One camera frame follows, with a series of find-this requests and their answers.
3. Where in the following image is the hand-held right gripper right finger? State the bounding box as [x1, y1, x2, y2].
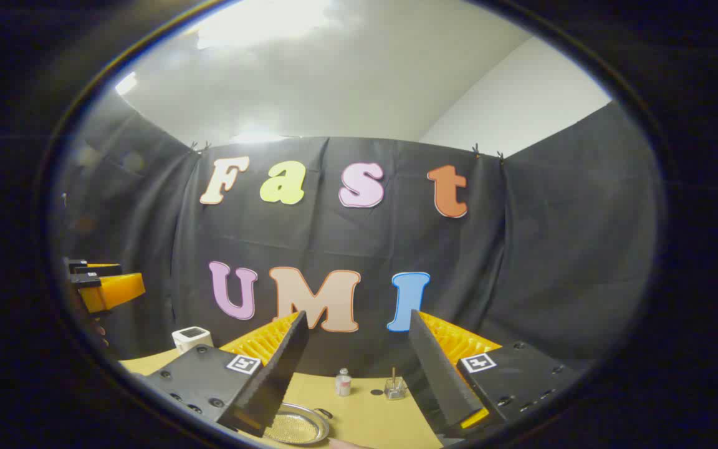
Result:
[408, 309, 581, 440]

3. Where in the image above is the steel pot with black handles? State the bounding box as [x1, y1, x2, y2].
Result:
[264, 402, 333, 445]

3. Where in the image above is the white toaster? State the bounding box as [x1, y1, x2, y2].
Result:
[171, 326, 214, 355]

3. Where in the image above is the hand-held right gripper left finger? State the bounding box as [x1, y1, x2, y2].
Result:
[146, 310, 310, 438]

